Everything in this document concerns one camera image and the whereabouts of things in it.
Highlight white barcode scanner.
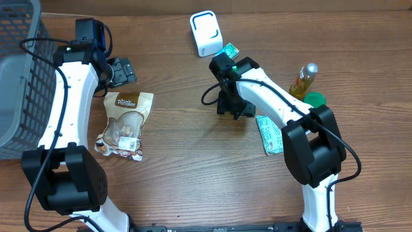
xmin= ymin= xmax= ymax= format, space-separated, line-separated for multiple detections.
xmin=189 ymin=10 xmax=223 ymax=57

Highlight grey plastic mesh basket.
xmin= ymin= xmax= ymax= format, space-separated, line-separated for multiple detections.
xmin=1 ymin=0 xmax=57 ymax=160

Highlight teal white box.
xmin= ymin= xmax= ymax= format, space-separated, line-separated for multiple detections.
xmin=256 ymin=115 xmax=283 ymax=155

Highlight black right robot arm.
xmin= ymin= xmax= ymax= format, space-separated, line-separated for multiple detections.
xmin=209 ymin=53 xmax=348 ymax=231

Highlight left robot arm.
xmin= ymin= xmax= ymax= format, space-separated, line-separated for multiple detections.
xmin=21 ymin=18 xmax=136 ymax=231

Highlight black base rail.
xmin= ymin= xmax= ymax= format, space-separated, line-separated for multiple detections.
xmin=129 ymin=220 xmax=363 ymax=232

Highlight green lid jar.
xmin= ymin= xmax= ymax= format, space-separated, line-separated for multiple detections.
xmin=303 ymin=92 xmax=326 ymax=108

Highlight yellow oil bottle silver cap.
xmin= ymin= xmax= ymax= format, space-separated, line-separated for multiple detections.
xmin=289 ymin=63 xmax=318 ymax=101

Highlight white packet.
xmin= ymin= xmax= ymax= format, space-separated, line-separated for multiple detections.
xmin=95 ymin=92 xmax=154 ymax=162

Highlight teal tissue packet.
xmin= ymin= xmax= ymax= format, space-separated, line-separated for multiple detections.
xmin=214 ymin=43 xmax=239 ymax=60

